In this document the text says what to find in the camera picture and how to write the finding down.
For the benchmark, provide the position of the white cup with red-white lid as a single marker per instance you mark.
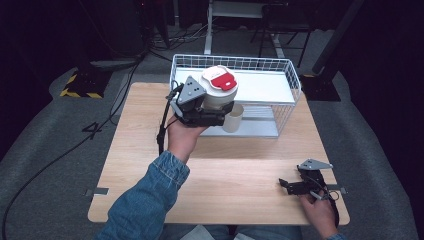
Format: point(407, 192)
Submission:
point(218, 95)

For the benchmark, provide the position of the person's right hand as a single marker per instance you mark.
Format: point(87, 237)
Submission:
point(321, 215)

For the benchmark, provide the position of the grey tape piece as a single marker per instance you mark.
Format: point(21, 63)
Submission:
point(339, 189)
point(99, 191)

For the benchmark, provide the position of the black stand base plate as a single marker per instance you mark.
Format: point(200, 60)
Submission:
point(321, 88)

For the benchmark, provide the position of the white desk frame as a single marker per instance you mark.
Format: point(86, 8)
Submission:
point(208, 30)

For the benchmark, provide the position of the person's left hand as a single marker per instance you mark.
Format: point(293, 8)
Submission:
point(181, 140)

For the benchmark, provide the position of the white paper cup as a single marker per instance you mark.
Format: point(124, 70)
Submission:
point(233, 121)

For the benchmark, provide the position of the black slanted stand post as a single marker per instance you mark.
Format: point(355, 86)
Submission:
point(336, 36)

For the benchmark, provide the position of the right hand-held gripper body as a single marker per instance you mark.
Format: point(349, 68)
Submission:
point(313, 180)

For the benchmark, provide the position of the person's legs in jeans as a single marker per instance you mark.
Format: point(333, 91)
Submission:
point(266, 233)

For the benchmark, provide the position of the grey flat stand base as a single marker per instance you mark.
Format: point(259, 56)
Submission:
point(115, 63)

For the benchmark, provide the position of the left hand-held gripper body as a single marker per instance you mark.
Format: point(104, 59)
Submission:
point(190, 100)

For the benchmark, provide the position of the black chair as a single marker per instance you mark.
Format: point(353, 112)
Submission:
point(283, 23)

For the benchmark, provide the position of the black-yellow striped base plate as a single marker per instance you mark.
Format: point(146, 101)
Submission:
point(85, 85)

